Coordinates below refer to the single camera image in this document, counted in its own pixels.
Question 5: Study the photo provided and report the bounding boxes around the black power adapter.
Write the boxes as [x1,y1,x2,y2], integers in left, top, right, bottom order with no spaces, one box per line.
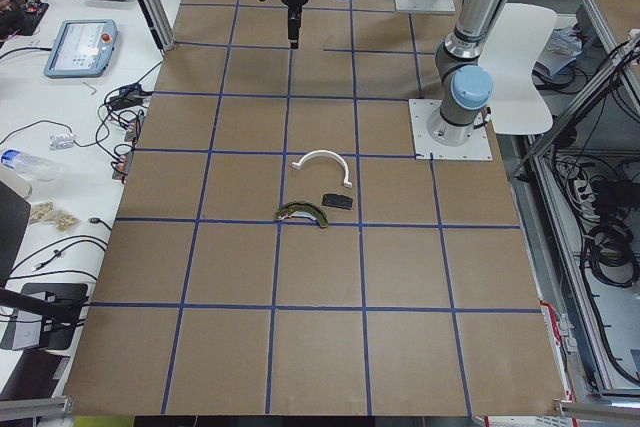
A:
[107,83,153,111]

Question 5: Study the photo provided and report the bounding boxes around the green brake shoe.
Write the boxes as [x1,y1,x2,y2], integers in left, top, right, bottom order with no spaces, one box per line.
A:
[273,201,329,229]

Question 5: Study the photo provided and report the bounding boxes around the lower teach pendant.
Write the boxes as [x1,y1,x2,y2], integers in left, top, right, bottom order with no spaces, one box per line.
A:
[43,19,118,79]

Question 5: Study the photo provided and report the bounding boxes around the black brake pad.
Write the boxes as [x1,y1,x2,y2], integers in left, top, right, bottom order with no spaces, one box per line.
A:
[322,193,353,210]

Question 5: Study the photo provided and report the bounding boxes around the white curved plastic bracket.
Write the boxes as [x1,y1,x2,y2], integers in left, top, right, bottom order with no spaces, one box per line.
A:
[291,149,353,189]

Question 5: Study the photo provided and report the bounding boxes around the plastic water bottle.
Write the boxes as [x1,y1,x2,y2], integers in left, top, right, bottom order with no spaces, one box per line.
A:
[1,149,64,182]

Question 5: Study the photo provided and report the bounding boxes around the white chair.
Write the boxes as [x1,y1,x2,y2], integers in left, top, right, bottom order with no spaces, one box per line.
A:
[479,3,557,135]

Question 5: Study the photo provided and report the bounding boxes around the black cable bundle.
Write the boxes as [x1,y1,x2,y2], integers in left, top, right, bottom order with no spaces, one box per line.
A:
[579,216,640,288]

